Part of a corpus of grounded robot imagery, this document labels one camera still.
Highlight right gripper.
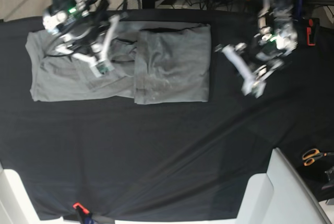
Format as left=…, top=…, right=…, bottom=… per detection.
left=43, top=0, right=126, bottom=77

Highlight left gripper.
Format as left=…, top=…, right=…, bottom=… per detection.
left=215, top=0, right=298, bottom=98

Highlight grey T-shirt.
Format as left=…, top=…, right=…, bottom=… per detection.
left=26, top=21, right=211, bottom=105

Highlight red black clamp right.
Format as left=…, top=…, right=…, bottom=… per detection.
left=306, top=18, right=320, bottom=46

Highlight black table cloth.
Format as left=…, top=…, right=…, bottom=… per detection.
left=1, top=17, right=333, bottom=221

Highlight black device right edge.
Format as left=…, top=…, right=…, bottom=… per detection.
left=321, top=167, right=334, bottom=190

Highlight red blue clamp front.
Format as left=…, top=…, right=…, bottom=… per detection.
left=72, top=202, right=115, bottom=224

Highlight blue clamp handle back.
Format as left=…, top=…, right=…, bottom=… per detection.
left=293, top=0, right=304, bottom=20

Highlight orange handled scissors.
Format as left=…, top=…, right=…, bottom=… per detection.
left=302, top=148, right=333, bottom=167

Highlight white table frame right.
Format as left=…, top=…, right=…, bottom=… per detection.
left=235, top=148, right=331, bottom=224

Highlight white table frame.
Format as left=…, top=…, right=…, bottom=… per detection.
left=235, top=148, right=331, bottom=224
left=1, top=168, right=41, bottom=224

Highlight white table frame left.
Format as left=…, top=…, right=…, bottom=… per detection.
left=1, top=168, right=41, bottom=224

